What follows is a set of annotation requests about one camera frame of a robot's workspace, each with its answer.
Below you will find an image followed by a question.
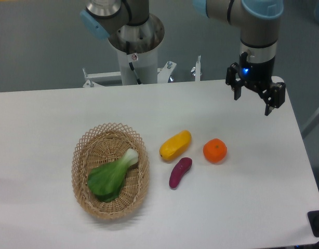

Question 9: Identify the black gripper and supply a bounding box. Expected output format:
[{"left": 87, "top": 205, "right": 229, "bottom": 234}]
[{"left": 225, "top": 54, "right": 286, "bottom": 116}]

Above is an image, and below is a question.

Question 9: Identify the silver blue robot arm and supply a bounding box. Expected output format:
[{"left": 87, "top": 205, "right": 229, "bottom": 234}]
[{"left": 80, "top": 1, "right": 286, "bottom": 115}]

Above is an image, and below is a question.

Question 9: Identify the woven wicker basket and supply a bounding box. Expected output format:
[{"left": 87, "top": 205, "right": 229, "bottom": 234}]
[{"left": 72, "top": 123, "right": 150, "bottom": 220}]

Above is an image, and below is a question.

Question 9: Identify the orange tangerine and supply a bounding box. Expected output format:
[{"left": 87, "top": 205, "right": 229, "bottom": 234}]
[{"left": 203, "top": 138, "right": 228, "bottom": 163}]

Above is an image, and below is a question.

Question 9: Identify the yellow mango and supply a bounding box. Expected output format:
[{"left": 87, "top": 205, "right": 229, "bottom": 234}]
[{"left": 159, "top": 130, "right": 192, "bottom": 161}]

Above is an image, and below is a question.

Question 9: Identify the purple sweet potato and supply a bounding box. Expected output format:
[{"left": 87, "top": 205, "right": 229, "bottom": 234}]
[{"left": 169, "top": 157, "right": 193, "bottom": 189}]

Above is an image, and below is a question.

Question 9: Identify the black device at table edge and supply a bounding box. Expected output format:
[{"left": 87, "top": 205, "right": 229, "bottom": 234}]
[{"left": 308, "top": 210, "right": 319, "bottom": 238}]

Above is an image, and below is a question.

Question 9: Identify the green bok choy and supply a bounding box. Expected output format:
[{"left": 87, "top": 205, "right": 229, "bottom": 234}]
[{"left": 87, "top": 148, "right": 139, "bottom": 203}]

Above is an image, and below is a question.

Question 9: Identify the white metal base frame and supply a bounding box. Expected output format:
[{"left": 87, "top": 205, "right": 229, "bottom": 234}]
[{"left": 82, "top": 55, "right": 202, "bottom": 88}]

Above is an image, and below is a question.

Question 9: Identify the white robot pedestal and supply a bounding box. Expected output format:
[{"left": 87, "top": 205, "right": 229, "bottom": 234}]
[{"left": 108, "top": 13, "right": 165, "bottom": 86}]

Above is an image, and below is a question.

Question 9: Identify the black cable on pedestal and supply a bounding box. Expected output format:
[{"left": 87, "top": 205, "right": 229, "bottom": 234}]
[{"left": 125, "top": 41, "right": 143, "bottom": 85}]

